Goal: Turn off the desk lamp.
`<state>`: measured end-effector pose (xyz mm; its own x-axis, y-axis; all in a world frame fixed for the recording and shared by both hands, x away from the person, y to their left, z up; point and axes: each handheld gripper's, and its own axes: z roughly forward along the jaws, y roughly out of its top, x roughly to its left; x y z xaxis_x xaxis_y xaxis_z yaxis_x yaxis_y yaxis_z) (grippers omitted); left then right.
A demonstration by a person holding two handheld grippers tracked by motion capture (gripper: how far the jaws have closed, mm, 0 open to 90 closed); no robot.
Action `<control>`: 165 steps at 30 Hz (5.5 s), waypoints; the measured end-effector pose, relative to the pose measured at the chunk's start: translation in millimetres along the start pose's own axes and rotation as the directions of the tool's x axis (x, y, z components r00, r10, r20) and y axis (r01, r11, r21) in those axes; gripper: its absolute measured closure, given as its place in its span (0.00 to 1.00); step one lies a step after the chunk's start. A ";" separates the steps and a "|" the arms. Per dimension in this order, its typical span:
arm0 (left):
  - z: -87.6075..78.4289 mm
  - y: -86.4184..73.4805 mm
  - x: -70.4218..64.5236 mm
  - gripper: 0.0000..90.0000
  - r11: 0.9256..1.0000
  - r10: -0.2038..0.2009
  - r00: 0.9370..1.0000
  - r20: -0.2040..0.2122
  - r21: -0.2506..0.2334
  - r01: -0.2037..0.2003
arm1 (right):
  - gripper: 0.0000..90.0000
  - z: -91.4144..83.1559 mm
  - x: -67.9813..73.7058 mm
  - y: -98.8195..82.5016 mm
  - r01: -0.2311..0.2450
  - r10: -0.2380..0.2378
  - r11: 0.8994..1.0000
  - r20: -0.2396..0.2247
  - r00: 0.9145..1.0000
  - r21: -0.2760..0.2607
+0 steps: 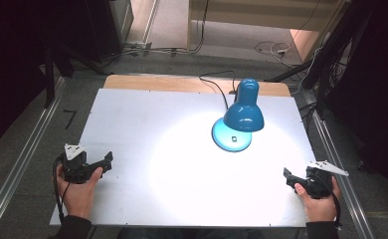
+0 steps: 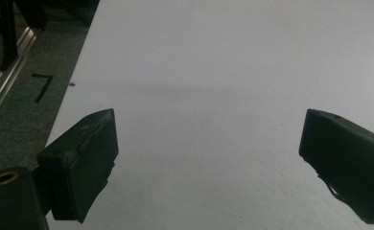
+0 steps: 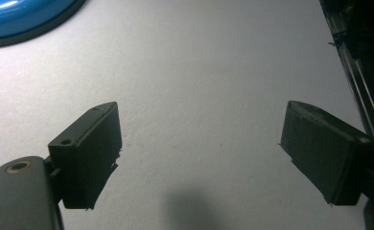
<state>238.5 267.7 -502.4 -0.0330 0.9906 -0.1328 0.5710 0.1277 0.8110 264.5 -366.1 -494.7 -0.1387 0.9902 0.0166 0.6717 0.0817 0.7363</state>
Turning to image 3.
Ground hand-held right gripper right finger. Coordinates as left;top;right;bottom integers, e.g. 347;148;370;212
279;100;374;206

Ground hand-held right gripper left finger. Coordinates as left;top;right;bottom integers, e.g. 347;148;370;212
47;101;124;211

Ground blue round plate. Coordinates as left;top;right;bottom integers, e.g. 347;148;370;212
0;0;87;49

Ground metal table edge rail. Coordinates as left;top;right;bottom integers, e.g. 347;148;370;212
318;0;374;161

